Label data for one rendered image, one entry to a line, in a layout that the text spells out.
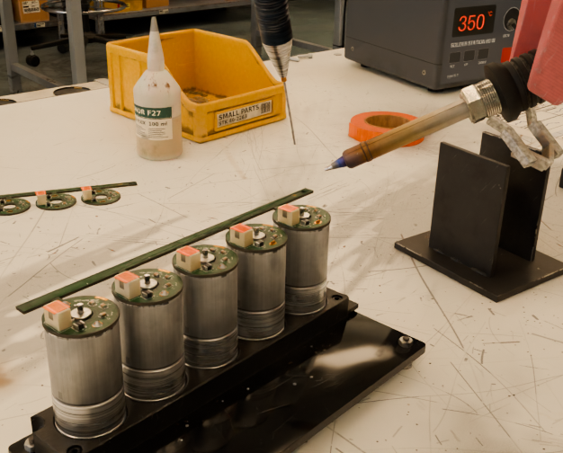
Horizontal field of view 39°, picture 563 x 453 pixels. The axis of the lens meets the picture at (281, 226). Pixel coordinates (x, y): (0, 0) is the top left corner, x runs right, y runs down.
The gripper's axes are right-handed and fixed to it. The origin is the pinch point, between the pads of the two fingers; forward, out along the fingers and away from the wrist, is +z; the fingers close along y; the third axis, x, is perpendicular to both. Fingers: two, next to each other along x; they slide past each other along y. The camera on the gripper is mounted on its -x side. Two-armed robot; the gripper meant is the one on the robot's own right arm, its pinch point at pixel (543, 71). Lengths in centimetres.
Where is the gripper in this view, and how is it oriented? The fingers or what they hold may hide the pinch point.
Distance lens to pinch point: 33.0
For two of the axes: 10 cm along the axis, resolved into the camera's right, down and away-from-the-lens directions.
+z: -5.0, 8.0, 3.3
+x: 8.6, 4.3, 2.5
